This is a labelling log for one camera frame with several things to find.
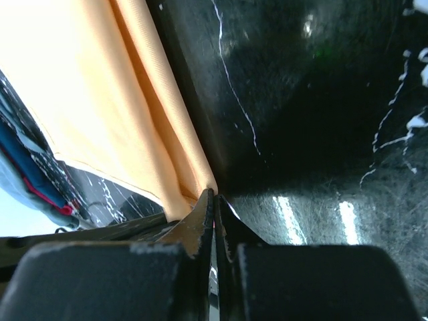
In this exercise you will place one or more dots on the peach cloth napkin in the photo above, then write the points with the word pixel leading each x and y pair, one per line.
pixel 96 79

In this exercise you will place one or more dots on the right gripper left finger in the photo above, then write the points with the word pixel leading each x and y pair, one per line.
pixel 182 266

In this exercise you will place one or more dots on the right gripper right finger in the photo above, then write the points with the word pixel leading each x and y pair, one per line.
pixel 229 233

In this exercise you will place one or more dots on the blue grey folded napkin stack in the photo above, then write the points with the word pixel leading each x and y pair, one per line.
pixel 23 180

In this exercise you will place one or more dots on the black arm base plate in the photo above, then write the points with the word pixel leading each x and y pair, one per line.
pixel 14 248

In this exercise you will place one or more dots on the black marble pattern mat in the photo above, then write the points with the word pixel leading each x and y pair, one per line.
pixel 313 115

